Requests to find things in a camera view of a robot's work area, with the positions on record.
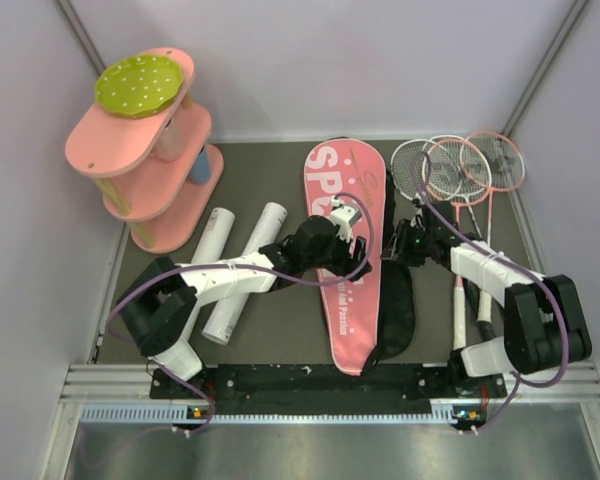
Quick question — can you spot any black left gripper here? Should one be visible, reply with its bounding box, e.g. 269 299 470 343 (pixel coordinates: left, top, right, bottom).
303 227 370 282

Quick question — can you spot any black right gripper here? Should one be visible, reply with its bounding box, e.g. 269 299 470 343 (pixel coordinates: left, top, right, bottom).
381 219 435 267

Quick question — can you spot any white shuttlecock tube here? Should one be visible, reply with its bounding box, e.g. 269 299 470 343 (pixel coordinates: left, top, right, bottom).
191 207 235 264
200 201 288 346

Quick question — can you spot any pink white badminton racket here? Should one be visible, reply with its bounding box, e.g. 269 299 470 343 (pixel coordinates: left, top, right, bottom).
423 136 496 351

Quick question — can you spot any pink sport racket bag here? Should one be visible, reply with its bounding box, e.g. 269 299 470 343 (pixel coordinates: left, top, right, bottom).
304 137 416 376

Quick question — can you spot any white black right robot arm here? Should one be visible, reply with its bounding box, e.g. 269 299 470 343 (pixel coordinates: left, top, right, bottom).
391 200 593 396

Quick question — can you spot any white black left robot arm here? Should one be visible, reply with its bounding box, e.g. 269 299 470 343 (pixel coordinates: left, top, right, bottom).
111 204 371 397

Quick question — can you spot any white shuttlecock tube on table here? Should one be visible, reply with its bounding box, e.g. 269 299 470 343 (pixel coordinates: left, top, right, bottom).
191 207 235 264

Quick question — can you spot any blue cup on shelf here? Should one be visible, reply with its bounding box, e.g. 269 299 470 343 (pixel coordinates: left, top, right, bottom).
187 146 211 185

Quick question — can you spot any beige cup on shelf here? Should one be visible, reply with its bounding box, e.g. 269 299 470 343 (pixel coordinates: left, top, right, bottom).
155 117 184 162

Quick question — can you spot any pink three-tier wooden shelf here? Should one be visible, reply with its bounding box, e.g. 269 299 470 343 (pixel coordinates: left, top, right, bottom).
65 47 224 254

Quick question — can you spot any green polka dot plate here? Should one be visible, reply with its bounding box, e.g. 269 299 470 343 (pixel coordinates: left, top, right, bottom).
94 54 184 119

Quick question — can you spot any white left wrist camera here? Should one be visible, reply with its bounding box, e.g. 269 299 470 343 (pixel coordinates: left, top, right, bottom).
327 197 362 242

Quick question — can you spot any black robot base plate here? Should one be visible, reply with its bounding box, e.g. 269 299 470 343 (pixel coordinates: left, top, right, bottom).
149 362 509 415

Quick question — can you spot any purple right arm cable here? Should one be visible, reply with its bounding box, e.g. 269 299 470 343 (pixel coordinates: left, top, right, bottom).
408 151 574 436

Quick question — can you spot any grey slotted cable duct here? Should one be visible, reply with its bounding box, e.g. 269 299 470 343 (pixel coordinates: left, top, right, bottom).
79 400 474 425

